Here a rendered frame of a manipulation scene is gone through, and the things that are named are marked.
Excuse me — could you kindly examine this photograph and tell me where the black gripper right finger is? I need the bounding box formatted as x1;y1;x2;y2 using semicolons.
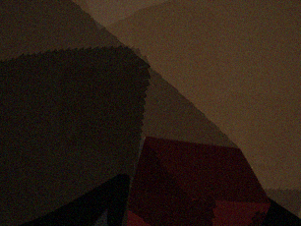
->
261;198;301;226

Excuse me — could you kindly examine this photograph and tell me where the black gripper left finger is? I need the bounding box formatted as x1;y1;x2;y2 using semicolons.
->
17;173;130;226

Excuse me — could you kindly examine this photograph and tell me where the red block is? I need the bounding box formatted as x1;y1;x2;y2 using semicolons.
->
126;137;271;226

